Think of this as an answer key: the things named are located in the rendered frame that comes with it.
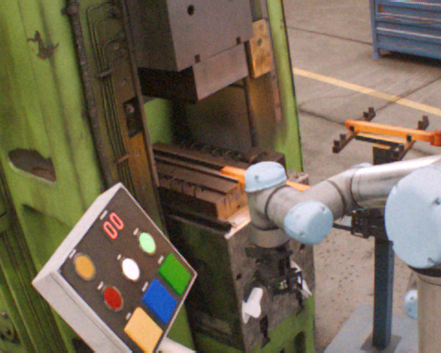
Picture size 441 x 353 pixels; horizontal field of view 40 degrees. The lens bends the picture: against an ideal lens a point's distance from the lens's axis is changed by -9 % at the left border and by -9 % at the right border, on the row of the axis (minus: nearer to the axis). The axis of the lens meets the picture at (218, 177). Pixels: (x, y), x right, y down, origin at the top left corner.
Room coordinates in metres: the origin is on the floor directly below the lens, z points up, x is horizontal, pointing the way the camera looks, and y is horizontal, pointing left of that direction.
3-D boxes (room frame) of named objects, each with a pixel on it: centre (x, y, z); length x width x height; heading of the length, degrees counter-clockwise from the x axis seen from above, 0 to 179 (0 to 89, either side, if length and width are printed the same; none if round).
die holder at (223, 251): (1.77, 0.06, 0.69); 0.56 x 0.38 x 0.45; 45
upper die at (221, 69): (1.73, 0.10, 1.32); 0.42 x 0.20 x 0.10; 45
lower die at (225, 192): (1.73, 0.10, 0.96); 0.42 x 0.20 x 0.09; 45
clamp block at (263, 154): (1.75, -0.14, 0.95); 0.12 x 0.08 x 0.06; 45
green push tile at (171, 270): (1.17, 0.13, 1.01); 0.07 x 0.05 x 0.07; 160
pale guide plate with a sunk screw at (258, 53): (1.89, -0.18, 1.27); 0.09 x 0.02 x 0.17; 135
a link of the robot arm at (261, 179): (1.06, -0.08, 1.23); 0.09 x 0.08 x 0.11; 27
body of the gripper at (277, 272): (1.05, -0.09, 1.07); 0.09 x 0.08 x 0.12; 19
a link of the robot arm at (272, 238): (1.06, -0.09, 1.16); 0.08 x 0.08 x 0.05
